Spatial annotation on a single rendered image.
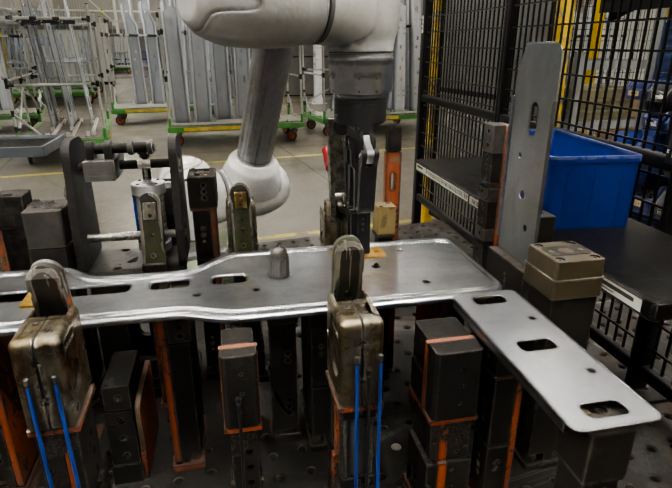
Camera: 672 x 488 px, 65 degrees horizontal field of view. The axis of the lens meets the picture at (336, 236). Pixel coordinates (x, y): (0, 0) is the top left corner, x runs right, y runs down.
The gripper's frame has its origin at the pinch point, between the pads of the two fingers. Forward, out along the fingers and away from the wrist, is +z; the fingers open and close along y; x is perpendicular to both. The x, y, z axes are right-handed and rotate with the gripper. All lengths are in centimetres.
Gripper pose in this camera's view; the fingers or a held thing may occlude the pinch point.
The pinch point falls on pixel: (358, 229)
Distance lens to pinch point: 82.1
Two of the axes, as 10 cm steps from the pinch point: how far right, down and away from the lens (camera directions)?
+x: 9.8, -0.7, 1.9
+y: 2.0, 3.4, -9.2
